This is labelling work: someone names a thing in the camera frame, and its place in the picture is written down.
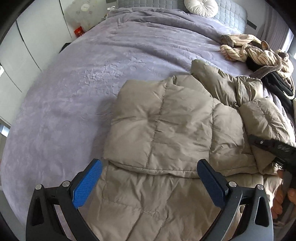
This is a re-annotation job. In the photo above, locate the grey quilted headboard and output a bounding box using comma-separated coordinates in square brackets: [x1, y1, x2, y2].
[117, 1, 247, 33]

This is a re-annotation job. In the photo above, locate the red packet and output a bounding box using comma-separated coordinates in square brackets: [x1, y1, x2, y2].
[74, 26, 85, 38]

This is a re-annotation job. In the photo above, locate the person's right hand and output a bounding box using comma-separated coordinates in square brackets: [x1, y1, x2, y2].
[271, 170, 295, 220]

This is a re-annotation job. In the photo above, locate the black garment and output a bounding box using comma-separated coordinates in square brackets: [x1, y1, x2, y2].
[246, 57, 295, 117]

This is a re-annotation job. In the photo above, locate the white wardrobe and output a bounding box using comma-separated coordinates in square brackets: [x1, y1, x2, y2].
[1, 1, 72, 125]

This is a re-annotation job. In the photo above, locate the purple curtain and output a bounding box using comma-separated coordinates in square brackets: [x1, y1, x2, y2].
[257, 6, 294, 52]

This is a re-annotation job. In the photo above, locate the beige striped garment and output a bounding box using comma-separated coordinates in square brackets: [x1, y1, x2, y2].
[220, 34, 294, 84]

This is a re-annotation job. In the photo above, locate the black object beside bed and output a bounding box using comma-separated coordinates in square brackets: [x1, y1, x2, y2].
[59, 42, 71, 53]

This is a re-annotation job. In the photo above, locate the beige quilted down jacket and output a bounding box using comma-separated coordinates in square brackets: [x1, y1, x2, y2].
[87, 60, 295, 240]

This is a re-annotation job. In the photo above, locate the white bedside table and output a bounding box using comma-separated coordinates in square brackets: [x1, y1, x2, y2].
[64, 0, 107, 32]

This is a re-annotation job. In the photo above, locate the round white tufted cushion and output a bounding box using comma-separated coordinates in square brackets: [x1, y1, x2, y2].
[184, 0, 219, 18]

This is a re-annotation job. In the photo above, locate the purple fleece bed blanket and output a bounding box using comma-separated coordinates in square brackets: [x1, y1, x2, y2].
[1, 8, 250, 223]

